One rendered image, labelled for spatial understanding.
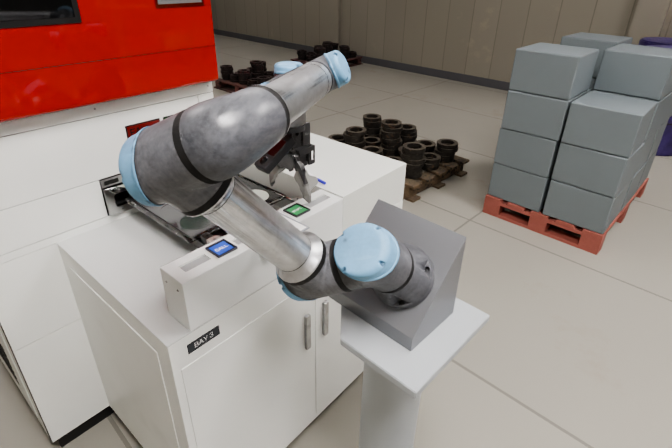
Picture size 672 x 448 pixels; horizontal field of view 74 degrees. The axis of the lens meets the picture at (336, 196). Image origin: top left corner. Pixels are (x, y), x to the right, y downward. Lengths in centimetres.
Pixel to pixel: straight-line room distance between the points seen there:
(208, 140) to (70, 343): 129
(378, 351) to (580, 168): 225
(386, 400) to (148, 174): 84
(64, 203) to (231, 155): 100
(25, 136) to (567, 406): 215
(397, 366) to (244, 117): 65
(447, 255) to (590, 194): 213
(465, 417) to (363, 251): 127
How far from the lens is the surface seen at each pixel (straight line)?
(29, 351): 177
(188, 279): 106
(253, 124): 63
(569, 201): 317
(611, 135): 298
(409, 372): 103
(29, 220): 156
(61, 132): 151
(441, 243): 107
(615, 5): 661
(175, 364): 117
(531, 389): 222
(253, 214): 78
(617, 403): 234
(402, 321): 106
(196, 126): 62
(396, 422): 132
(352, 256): 88
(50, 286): 167
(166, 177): 67
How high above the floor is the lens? 159
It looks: 27 degrees down
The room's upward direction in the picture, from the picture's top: 1 degrees clockwise
